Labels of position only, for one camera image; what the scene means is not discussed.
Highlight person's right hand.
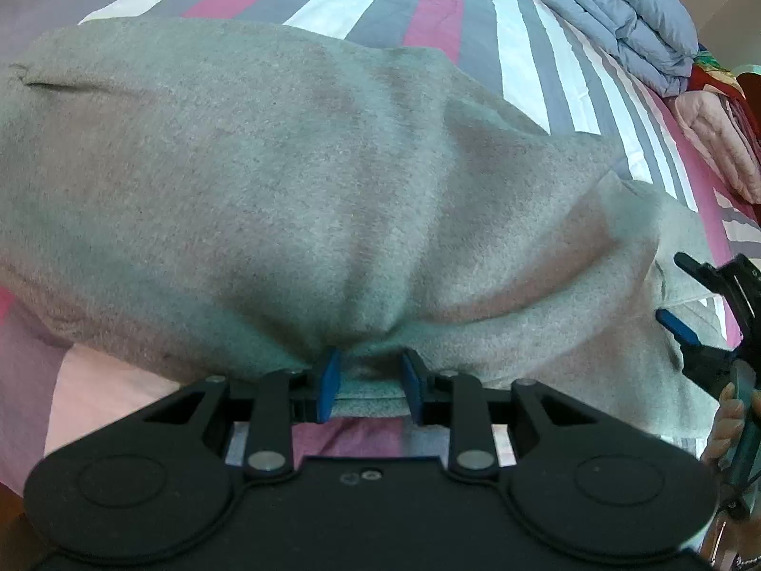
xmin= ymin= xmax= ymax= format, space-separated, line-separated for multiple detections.
xmin=700 ymin=385 xmax=761 ymax=470

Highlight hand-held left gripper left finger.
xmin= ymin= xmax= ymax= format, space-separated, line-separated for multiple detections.
xmin=143 ymin=348 xmax=344 ymax=481

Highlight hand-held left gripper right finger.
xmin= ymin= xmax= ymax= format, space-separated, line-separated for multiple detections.
xmin=401 ymin=350 xmax=589 ymax=482

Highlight pink folded blanket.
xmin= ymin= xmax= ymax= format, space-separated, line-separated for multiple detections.
xmin=674 ymin=90 xmax=761 ymax=203

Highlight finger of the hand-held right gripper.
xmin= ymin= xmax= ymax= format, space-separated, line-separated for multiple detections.
xmin=655 ymin=308 xmax=703 ymax=351
xmin=674 ymin=251 xmax=725 ymax=299

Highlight blue-grey folded duvet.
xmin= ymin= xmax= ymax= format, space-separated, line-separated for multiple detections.
xmin=511 ymin=0 xmax=699 ymax=97

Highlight striped bed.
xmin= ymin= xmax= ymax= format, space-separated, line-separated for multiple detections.
xmin=0 ymin=0 xmax=761 ymax=489

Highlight colourful patterned blanket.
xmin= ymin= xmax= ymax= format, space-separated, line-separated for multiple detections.
xmin=690 ymin=48 xmax=761 ymax=109

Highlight grey pants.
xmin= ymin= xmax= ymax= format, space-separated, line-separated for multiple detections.
xmin=0 ymin=15 xmax=729 ymax=438

